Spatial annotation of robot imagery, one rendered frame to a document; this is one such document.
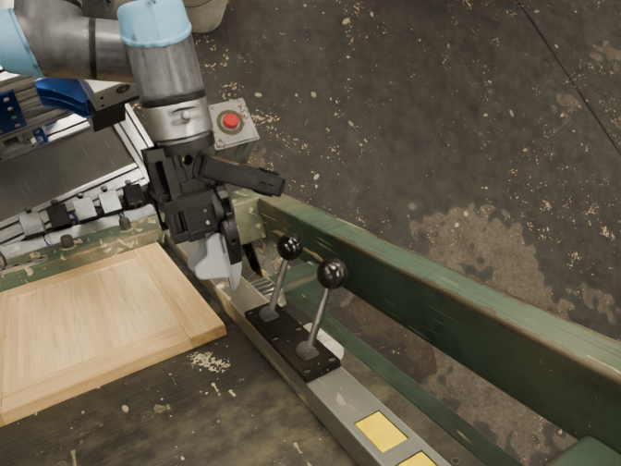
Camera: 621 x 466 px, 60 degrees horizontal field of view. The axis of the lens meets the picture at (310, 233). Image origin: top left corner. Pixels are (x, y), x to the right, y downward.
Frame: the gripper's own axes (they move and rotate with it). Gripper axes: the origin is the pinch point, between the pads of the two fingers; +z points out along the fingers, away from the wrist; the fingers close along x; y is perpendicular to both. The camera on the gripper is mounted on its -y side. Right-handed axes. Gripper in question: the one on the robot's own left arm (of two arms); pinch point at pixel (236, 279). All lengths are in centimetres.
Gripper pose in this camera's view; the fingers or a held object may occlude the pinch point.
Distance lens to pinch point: 73.0
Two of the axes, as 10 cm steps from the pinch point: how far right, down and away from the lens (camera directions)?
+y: -8.7, 3.1, -3.8
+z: 1.7, 9.2, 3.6
